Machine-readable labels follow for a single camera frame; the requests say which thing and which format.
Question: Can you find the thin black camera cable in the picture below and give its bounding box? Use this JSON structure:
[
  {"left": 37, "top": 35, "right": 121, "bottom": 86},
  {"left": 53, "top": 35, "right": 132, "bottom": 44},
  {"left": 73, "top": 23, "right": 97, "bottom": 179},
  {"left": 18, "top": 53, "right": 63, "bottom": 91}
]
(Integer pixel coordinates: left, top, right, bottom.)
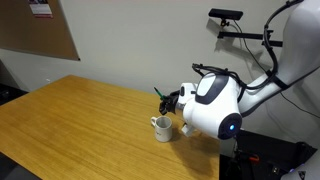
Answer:
[{"left": 232, "top": 19, "right": 320, "bottom": 120}]

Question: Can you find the paper notice with red header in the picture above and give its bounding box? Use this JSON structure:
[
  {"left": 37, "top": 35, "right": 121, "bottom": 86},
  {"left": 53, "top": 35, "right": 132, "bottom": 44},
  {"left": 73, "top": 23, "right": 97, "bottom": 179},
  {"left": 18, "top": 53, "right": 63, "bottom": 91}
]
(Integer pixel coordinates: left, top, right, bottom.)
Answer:
[{"left": 27, "top": 0, "right": 55, "bottom": 20}]

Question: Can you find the brown cork pin board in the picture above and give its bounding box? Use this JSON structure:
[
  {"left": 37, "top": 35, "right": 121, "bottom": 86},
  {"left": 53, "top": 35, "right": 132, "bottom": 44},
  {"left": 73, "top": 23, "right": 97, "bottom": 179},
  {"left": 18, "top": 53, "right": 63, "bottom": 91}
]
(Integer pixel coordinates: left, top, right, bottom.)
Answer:
[{"left": 0, "top": 0, "right": 81, "bottom": 62}]

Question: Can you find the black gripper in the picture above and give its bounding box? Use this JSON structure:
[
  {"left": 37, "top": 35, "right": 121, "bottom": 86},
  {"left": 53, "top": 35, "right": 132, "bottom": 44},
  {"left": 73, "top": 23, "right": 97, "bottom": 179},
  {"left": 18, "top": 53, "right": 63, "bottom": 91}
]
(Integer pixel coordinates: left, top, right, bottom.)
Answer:
[{"left": 158, "top": 89, "right": 182, "bottom": 116}]

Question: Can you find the orange black clamp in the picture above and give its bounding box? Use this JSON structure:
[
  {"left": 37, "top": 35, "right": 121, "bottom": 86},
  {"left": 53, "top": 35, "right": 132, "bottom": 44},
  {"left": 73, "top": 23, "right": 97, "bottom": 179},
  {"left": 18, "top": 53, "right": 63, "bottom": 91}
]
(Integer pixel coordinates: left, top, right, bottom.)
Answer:
[{"left": 240, "top": 152, "right": 261, "bottom": 165}]

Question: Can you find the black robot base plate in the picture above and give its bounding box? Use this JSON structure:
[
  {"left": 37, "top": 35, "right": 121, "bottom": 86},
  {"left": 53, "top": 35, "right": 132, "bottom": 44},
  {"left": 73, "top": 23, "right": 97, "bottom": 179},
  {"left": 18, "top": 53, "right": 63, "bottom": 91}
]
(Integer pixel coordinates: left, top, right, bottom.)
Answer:
[{"left": 218, "top": 129, "right": 318, "bottom": 180}]

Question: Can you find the white mug with red print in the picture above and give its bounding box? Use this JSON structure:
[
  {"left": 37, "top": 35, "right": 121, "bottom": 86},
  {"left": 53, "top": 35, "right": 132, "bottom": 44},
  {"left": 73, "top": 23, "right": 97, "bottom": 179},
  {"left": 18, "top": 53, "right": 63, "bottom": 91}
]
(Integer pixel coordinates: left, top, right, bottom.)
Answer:
[{"left": 150, "top": 115, "right": 174, "bottom": 144}]

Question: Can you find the green pen with black clip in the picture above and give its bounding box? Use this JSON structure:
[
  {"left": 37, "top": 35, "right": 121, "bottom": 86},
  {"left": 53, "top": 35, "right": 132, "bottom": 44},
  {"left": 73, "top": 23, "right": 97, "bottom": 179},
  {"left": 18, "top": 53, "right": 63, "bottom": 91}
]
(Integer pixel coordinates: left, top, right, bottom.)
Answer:
[{"left": 153, "top": 86, "right": 165, "bottom": 101}]

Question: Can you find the black cable bundle on arm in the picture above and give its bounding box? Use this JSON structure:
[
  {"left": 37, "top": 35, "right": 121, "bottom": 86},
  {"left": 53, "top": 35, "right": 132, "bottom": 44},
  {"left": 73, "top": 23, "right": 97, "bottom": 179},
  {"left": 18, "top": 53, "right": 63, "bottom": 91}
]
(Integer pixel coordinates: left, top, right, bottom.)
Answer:
[{"left": 191, "top": 0, "right": 305, "bottom": 94}]

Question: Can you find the wooden table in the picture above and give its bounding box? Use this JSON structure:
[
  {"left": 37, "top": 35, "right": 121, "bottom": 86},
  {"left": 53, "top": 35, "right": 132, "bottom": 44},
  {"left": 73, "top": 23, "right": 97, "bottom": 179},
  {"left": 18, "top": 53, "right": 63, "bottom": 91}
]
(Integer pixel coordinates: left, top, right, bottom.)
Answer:
[{"left": 0, "top": 74, "right": 222, "bottom": 180}]

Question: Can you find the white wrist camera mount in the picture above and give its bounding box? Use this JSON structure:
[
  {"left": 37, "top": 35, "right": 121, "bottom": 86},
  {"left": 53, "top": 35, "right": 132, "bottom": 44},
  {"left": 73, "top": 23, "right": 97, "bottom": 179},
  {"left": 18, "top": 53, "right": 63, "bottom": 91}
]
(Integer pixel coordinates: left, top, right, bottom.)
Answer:
[{"left": 181, "top": 122, "right": 196, "bottom": 138}]

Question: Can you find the black stereo camera bar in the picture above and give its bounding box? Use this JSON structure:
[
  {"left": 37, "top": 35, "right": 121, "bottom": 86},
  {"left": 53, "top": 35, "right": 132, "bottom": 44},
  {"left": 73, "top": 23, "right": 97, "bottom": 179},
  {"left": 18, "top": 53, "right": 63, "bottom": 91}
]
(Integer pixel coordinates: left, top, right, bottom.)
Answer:
[{"left": 208, "top": 7, "right": 245, "bottom": 22}]

